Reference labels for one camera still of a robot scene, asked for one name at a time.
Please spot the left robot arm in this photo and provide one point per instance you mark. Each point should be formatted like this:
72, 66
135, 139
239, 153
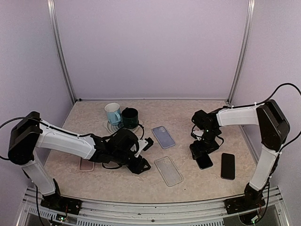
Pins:
32, 132

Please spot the left aluminium frame post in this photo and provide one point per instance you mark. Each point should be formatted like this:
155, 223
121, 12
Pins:
59, 48

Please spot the lavender phone case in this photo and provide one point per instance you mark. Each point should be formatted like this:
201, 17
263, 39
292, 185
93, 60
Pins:
163, 137

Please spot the pink phone case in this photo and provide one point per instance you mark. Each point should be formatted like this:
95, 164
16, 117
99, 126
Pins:
86, 165

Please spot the white phone case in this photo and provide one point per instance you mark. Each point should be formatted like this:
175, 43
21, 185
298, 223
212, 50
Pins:
168, 171

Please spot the right aluminium frame post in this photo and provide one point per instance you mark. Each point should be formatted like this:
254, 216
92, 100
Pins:
243, 50

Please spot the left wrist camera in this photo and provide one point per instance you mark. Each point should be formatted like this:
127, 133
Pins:
144, 145

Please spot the round grey swirl tray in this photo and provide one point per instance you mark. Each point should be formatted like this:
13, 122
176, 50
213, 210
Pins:
113, 128

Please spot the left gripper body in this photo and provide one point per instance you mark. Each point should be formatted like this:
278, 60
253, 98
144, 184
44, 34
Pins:
120, 157

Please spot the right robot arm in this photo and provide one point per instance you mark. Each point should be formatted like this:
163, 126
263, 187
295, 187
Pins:
274, 129

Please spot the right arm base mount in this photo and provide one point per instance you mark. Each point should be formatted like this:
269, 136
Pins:
241, 203

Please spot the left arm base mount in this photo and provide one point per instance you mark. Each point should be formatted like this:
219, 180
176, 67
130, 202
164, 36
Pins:
62, 204

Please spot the teal smartphone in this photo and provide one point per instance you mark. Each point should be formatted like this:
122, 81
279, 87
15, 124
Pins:
204, 161

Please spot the purple-edged black smartphone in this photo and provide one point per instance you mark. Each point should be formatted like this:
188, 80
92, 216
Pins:
228, 166

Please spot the light blue mug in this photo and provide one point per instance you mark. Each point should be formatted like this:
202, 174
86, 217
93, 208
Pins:
113, 113

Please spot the aluminium front rail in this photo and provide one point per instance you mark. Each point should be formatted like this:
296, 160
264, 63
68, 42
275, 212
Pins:
95, 212

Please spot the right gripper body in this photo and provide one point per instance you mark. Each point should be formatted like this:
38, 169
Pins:
209, 136

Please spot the dark green mug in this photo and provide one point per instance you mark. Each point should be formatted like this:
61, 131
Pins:
130, 118

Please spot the aluminium frame post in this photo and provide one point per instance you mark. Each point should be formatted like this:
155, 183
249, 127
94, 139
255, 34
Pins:
243, 50
59, 48

